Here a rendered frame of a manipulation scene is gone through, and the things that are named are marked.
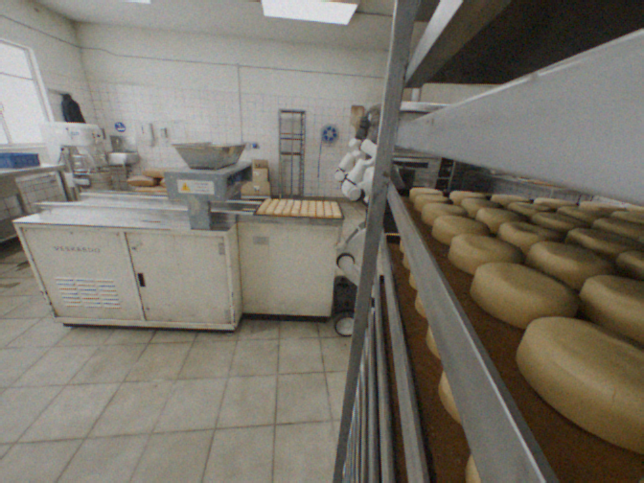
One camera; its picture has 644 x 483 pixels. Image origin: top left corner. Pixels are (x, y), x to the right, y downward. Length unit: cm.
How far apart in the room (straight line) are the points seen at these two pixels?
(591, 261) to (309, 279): 174
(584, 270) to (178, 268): 183
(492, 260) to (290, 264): 169
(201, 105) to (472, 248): 592
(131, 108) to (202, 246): 502
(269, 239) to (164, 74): 493
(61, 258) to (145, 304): 56
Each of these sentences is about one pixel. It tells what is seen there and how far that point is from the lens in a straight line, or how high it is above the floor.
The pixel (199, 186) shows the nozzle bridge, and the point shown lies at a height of 110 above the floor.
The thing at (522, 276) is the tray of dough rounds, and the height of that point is 133.
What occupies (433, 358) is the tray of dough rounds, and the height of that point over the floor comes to 122.
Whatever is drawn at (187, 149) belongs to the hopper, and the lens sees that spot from 170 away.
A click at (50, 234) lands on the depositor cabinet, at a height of 76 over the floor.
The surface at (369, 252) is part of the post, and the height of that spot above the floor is 119.
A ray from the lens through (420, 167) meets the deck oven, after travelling 539.
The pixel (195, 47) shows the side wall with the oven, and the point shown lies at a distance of 618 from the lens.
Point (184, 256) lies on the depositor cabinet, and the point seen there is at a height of 65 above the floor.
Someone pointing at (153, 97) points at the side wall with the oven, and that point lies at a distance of 634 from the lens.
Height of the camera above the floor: 140
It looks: 22 degrees down
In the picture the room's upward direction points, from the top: 3 degrees clockwise
